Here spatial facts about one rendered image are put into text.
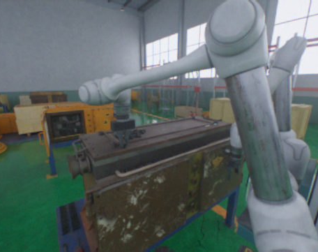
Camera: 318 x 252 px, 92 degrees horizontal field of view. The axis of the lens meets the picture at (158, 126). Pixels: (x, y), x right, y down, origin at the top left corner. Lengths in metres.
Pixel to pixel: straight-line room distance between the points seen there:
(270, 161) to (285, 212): 0.14
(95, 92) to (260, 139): 0.59
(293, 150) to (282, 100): 0.34
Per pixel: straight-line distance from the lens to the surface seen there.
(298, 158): 1.21
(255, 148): 0.50
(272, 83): 1.16
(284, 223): 0.58
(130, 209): 1.02
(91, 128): 3.62
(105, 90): 0.69
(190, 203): 1.44
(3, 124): 7.53
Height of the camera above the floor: 1.73
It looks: 15 degrees down
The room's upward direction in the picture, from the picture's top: straight up
